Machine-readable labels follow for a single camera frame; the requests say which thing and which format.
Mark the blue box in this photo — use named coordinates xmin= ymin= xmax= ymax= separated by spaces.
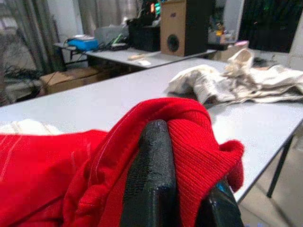
xmin=67 ymin=37 xmax=99 ymax=52

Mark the beige oblong object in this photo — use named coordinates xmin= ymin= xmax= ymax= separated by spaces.
xmin=127 ymin=53 xmax=145 ymax=61

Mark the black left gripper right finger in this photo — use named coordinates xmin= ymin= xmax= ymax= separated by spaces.
xmin=197 ymin=179 xmax=244 ymax=227

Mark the black storage box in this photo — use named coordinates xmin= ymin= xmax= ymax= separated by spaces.
xmin=127 ymin=18 xmax=162 ymax=52

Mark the crumpled cream denim garment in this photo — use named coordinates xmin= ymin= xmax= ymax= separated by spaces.
xmin=165 ymin=48 xmax=303 ymax=105

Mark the flat brown cardboard box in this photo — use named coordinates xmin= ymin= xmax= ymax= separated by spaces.
xmin=39 ymin=67 xmax=101 ymax=95

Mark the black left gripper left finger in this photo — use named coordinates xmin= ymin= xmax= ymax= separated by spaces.
xmin=120 ymin=119 xmax=177 ymax=227

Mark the grey curtain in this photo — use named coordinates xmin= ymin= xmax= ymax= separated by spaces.
xmin=0 ymin=0 xmax=62 ymax=74

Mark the cream denim jacket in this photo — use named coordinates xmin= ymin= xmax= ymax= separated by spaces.
xmin=0 ymin=119 xmax=62 ymax=136

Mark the black table leg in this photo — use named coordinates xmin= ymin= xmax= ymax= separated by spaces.
xmin=267 ymin=136 xmax=294 ymax=199

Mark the wooden speaker box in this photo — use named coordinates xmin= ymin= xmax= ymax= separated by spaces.
xmin=160 ymin=0 xmax=216 ymax=57

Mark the red striped polo shirt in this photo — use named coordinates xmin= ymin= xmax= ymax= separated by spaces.
xmin=0 ymin=97 xmax=245 ymax=227

